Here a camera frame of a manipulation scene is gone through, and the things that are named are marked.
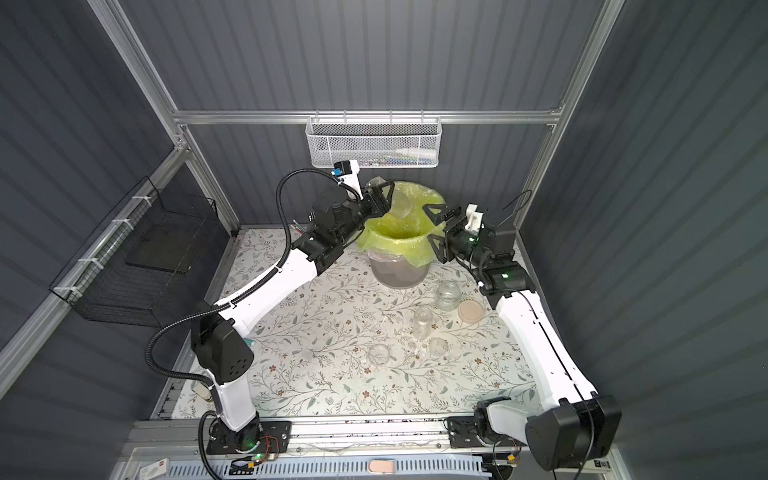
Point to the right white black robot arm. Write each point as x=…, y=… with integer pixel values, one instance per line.
x=574, y=423

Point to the green plastic bin liner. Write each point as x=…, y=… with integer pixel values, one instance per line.
x=407, y=237

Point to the small white grey object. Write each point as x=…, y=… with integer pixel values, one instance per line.
x=202, y=391

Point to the grey trash bin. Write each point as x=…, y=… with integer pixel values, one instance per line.
x=395, y=271

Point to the pink eraser block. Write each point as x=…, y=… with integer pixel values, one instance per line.
x=382, y=466

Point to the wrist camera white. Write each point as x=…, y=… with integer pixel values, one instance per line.
x=346, y=172
x=473, y=219

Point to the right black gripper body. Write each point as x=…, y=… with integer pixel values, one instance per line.
x=448, y=226

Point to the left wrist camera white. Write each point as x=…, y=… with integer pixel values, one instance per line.
x=346, y=172

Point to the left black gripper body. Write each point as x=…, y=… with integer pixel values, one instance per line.
x=365, y=207

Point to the white wire mesh basket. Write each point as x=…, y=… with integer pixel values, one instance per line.
x=374, y=144

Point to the white card with red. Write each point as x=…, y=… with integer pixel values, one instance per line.
x=154, y=470

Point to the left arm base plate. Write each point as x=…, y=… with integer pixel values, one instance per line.
x=257, y=438

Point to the black wire basket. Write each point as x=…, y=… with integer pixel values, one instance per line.
x=151, y=266

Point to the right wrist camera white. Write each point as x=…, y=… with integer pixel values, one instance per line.
x=473, y=219

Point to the floral table mat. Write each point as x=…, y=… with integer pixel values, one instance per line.
x=311, y=350

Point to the beige jar lid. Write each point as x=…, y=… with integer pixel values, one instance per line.
x=470, y=312

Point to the glass oatmeal jar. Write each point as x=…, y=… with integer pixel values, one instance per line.
x=400, y=204
x=422, y=322

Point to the oatmeal jar with beige lid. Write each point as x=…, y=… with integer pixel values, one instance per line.
x=448, y=295

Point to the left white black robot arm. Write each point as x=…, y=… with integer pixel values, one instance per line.
x=218, y=338

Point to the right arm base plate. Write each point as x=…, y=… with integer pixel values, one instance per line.
x=462, y=432

